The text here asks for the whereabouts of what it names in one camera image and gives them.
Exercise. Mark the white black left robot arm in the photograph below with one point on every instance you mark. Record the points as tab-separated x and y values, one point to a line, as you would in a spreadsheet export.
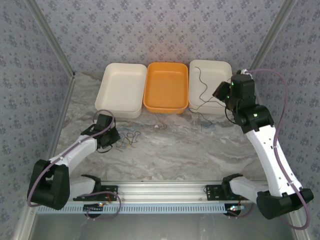
82	153

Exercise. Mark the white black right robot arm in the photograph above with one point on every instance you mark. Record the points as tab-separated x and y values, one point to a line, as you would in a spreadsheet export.
265	155

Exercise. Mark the white plastic bin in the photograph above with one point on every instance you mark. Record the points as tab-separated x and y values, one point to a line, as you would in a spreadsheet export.
213	75
120	87

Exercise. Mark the orange plastic bin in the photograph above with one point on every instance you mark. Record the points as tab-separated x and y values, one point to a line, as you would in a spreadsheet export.
165	87

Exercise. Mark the small circuit board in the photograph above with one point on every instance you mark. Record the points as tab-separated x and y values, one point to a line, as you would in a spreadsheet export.
233	209
93	207

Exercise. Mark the aluminium frame post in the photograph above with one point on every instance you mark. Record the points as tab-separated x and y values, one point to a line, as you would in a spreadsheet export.
270	37
50	37

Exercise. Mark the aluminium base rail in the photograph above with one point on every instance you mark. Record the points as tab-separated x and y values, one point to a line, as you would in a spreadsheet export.
162	190

